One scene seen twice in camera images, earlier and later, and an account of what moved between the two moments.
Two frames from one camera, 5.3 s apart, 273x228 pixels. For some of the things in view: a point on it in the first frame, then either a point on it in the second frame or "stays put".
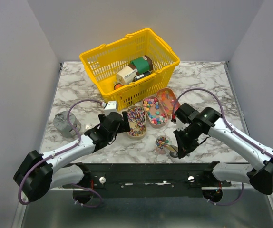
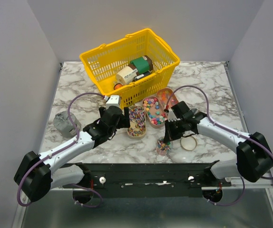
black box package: x=147 y=73 stays put
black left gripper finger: x=102 y=118 -> x=102 y=112
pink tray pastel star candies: x=154 y=111 stays put
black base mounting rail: x=149 y=179 stays put
